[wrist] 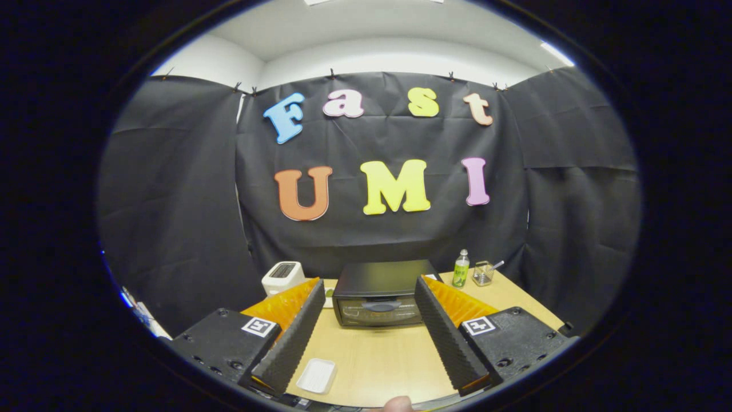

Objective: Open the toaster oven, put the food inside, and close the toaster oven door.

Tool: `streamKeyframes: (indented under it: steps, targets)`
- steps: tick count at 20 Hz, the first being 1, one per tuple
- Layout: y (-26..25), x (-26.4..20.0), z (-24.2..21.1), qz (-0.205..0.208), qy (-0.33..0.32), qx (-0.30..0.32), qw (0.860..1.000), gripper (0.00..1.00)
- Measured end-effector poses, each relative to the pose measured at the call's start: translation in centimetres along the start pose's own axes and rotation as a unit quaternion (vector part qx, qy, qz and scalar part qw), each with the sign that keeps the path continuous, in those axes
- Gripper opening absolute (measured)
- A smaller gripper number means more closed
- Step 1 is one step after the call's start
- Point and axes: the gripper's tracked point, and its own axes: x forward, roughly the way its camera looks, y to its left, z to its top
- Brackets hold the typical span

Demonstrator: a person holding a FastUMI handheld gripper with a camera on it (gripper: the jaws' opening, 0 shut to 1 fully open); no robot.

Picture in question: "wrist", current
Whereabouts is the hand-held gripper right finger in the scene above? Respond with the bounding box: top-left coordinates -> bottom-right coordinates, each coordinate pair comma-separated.
414,275 -> 579,397

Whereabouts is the clear glass holder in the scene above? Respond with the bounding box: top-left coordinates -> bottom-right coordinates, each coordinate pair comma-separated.
472,260 -> 496,287

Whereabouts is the colourful packets clutter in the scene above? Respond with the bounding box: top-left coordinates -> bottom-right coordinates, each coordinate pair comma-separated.
117,286 -> 172,339

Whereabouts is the green drink bottle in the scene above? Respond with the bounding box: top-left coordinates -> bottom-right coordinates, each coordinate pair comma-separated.
452,249 -> 471,288

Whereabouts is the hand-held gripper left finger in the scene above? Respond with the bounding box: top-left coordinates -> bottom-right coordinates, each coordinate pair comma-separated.
169,278 -> 327,397

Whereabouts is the black toaster oven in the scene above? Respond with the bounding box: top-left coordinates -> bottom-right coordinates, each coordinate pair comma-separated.
332,259 -> 442,328

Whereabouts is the white foam tray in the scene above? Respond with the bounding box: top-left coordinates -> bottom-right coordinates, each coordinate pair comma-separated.
296,358 -> 338,395

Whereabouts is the white pop-up toaster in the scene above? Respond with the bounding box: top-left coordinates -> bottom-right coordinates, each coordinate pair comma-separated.
261,261 -> 307,298

